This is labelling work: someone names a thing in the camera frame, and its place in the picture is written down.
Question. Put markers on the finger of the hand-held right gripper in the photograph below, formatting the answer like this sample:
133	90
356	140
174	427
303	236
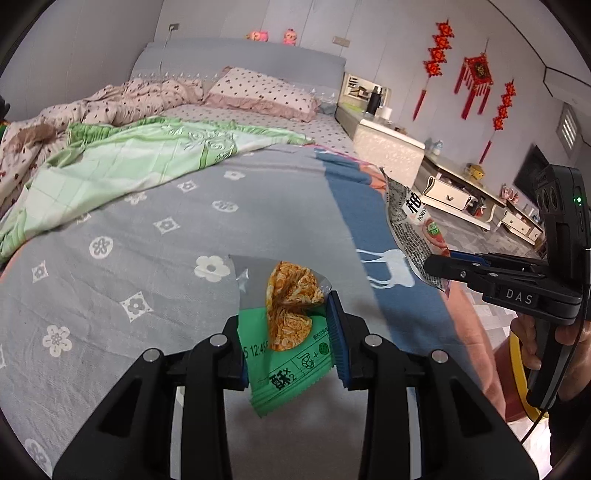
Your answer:
512	265
457	272

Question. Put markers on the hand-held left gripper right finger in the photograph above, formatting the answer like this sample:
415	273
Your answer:
335	341

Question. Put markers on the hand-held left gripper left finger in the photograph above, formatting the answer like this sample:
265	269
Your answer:
203	369

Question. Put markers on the green snack wrapper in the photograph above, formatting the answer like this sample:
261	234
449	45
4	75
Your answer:
286	364

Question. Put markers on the black and white snack wrapper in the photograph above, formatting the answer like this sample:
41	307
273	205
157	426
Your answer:
411	230

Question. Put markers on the yellow round trash bin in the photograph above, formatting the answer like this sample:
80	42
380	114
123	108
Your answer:
521	374

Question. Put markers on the person's right hand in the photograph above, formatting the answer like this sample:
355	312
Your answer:
582	355

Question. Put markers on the small white drawer cabinet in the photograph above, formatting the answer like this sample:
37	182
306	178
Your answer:
521	224

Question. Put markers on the pink flower bouquet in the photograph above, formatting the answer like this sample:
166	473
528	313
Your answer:
509	191

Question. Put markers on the white curved tv cabinet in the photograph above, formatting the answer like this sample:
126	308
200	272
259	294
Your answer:
457	194

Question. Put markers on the barred vent window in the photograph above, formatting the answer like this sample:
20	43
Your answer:
568	127

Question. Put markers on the blue white figurine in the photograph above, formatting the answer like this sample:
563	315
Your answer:
436	146

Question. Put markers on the cream nightstand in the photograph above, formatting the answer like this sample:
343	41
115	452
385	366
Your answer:
388	147

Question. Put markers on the white paper roll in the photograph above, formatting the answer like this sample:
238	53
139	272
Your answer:
386	112

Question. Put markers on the large red tassel ornament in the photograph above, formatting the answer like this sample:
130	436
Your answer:
478	76

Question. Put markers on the black bottle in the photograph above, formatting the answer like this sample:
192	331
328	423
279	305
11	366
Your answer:
374	99

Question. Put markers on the cream open shelf unit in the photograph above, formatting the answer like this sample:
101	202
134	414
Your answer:
358	87

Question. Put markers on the polka dot bed sheet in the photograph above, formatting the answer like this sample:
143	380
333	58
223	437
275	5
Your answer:
295	129

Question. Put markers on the green patterned blanket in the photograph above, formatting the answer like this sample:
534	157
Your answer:
115	161

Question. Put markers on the polka dot ruffled pillow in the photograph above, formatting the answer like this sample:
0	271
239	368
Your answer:
263	92

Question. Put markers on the pink dotted quilt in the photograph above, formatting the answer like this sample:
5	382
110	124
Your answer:
115	99

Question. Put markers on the pink plush doll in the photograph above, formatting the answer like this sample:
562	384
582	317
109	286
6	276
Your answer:
256	35
289	36

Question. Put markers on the grey padded headboard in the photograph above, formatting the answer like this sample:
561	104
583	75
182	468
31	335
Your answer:
240	57

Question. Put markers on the black wall television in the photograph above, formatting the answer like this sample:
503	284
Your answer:
531	170

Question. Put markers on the wall power outlet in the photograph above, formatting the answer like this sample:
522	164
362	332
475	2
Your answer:
341	41

